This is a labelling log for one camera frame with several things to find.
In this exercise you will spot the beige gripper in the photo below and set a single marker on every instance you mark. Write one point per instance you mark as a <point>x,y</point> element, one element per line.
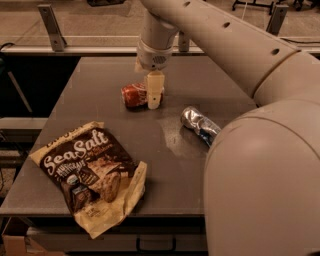
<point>152,58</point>

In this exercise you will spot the red coke can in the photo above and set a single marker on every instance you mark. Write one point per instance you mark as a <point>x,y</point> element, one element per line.
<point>134,95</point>

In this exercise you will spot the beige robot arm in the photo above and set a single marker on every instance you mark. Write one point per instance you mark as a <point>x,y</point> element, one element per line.
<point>262,172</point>

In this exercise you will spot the crushed silver can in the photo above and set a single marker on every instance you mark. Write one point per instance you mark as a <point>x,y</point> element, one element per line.
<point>202,126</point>

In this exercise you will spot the brown sea salt chip bag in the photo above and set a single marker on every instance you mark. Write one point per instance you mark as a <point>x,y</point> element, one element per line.
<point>100,181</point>

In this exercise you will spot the cardboard box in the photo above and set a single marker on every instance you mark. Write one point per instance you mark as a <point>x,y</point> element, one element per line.
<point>16,242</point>

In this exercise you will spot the left metal bracket post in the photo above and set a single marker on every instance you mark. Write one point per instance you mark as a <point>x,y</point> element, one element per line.
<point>57,41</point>

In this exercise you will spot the right metal bracket post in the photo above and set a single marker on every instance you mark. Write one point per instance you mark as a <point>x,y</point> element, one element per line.
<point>277,18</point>

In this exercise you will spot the grey drawer with handle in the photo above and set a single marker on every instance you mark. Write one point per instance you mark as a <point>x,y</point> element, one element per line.
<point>121,239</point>

